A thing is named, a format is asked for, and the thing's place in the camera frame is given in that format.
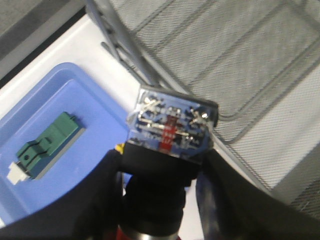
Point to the red emergency push button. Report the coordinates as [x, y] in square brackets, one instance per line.
[169, 132]

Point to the blue plastic tray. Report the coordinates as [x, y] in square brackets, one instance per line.
[65, 88]

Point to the green terminal block module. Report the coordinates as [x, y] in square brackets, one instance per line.
[36, 157]

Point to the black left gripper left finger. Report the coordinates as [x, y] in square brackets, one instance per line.
[89, 211]

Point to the grey metal rack frame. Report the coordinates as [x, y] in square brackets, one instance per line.
[119, 43]

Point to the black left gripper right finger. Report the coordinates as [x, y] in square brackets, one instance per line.
[231, 208]

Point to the mesh rack tray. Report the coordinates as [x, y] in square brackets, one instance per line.
[304, 196]
[258, 59]

